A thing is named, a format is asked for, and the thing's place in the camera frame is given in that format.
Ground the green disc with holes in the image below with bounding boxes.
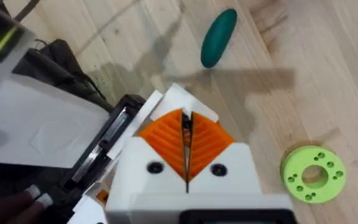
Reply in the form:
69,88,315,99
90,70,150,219
280,145,347,205

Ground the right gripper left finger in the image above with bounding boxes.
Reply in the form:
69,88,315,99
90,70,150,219
106,108,188,207

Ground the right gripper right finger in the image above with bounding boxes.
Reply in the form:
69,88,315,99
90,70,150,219
187,111,262,194

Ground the dark green toy cucumber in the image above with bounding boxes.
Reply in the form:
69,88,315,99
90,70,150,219
200,8,239,69

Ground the black cable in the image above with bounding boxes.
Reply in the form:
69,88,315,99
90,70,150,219
12,39,114,113

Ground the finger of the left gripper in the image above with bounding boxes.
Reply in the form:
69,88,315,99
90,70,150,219
149,82,220,123
68,188,110,224

